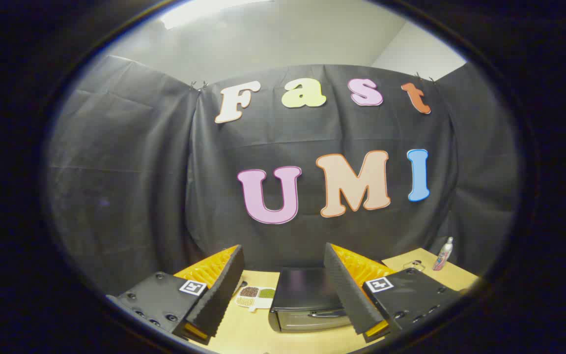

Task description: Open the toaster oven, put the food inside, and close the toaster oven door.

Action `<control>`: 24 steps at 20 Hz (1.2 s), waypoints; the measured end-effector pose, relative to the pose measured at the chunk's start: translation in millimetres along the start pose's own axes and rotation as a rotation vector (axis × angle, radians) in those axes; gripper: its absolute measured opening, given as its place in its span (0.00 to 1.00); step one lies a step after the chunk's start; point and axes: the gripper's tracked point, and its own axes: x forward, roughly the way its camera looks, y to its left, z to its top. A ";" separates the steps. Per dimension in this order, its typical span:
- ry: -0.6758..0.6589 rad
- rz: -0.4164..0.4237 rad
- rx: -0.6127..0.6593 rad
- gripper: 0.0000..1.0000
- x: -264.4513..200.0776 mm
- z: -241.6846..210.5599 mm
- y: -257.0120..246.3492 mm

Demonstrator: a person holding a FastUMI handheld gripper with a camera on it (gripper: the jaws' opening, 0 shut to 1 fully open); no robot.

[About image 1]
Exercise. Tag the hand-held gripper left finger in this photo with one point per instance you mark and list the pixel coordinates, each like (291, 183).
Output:
(221, 290)

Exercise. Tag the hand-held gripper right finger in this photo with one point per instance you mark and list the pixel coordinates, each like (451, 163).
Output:
(347, 290)

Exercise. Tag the black toaster oven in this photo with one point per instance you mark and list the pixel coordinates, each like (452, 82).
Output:
(302, 290)

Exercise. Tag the white divided snack dish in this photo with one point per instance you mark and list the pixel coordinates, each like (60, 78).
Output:
(256, 293)

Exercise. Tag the pink label bottle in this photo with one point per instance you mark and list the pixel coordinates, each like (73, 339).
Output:
(443, 254)

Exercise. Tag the black backdrop cloth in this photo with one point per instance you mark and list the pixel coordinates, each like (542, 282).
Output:
(165, 172)

